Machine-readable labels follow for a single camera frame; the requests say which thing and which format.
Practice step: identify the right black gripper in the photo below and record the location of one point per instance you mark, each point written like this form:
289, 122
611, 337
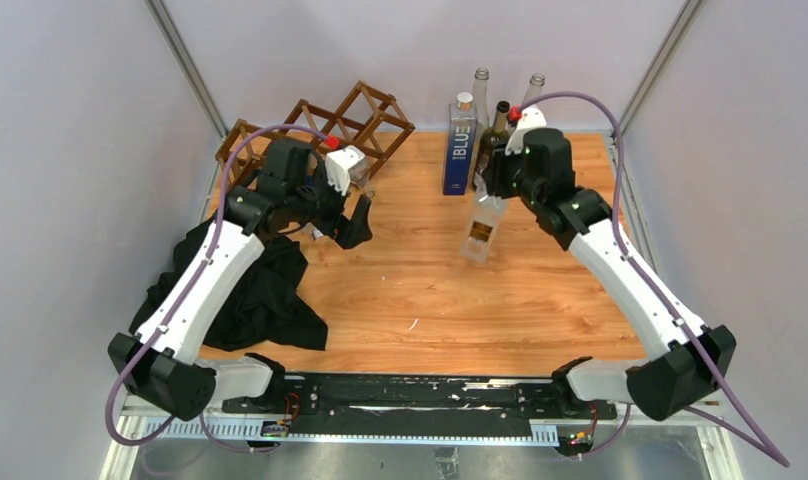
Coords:
496, 185

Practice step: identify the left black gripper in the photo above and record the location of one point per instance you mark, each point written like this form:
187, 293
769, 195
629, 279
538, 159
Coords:
349, 231

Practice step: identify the dark green wine bottle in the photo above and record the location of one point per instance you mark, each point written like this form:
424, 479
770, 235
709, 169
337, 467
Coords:
492, 135

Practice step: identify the clear bottle black cap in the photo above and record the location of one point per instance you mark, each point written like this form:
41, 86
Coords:
485, 217

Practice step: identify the blue glass bottle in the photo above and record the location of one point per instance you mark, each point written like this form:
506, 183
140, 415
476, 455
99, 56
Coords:
462, 125

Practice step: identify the clear bottle dark label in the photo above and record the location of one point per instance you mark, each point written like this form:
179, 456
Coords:
479, 92
534, 88

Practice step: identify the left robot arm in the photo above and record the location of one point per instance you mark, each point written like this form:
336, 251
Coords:
160, 361

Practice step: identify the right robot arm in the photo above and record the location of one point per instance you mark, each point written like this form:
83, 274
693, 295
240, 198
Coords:
685, 360

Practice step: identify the brown wooden wine rack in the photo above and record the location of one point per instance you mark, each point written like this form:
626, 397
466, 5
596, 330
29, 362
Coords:
367, 118

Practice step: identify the black cloth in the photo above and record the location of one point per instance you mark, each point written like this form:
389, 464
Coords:
263, 306

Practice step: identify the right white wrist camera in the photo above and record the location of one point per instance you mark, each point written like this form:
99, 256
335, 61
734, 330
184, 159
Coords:
523, 120

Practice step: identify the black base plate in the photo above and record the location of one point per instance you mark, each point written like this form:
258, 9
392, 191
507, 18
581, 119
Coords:
418, 406

